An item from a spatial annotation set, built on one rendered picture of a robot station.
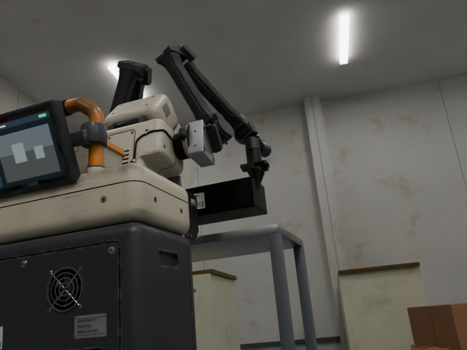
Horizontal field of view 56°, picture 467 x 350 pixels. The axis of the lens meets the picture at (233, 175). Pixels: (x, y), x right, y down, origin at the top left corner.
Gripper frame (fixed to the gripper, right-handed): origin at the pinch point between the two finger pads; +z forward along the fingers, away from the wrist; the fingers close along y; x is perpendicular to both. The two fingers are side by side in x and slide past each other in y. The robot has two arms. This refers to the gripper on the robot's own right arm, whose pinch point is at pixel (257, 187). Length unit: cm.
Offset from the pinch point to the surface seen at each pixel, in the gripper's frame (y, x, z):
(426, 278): -94, -662, 24
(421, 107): -154, -676, -282
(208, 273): 92, -168, 14
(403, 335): -40, -364, 86
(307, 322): -4, -37, 51
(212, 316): 92, -167, 45
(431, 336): -61, -251, 79
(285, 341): -4, 4, 55
